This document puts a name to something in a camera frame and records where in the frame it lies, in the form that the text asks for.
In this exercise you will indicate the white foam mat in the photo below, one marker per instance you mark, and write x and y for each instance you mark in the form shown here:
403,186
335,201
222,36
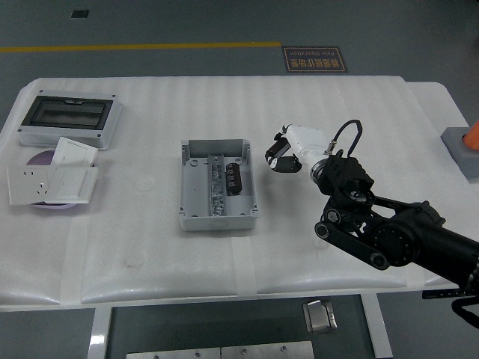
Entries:
239,108

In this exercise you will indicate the small white switch panel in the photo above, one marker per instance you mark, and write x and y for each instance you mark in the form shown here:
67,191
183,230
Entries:
75,151

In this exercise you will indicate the grey open junction box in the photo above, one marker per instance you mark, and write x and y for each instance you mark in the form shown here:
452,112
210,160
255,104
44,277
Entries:
194,190

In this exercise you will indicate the purple round plate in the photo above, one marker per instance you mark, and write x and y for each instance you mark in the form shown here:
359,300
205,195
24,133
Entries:
41,159

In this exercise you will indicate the white table leg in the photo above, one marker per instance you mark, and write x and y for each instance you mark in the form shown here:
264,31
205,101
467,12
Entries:
378,329
99,333

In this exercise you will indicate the black floor sign orange text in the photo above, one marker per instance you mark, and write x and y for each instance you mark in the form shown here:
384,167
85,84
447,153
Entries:
314,60

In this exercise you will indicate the metal mounting rail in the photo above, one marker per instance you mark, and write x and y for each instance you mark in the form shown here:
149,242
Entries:
216,187

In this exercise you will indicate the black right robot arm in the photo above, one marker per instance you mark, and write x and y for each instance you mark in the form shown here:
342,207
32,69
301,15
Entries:
404,235

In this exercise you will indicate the white wall socket panel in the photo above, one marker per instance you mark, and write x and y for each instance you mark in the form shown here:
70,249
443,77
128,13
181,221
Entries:
22,187

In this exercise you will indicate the grey metal plate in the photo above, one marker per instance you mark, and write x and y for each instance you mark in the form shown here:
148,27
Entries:
172,354
267,350

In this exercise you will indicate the large white switch panel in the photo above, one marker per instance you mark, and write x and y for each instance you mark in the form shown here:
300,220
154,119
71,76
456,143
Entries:
75,185

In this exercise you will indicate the grey box with dark lid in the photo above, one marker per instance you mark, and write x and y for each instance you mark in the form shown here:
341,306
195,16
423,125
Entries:
63,114

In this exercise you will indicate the black floor hatch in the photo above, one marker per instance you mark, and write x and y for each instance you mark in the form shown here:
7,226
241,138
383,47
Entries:
79,13

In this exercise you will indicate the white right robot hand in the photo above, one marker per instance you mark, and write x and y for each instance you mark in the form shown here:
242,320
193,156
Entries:
307,140

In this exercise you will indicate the silver metal bracket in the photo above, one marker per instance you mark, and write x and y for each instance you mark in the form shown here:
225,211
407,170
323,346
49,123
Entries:
318,318

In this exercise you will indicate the grey square base block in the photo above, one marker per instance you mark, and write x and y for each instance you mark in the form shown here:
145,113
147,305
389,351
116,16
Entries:
458,149

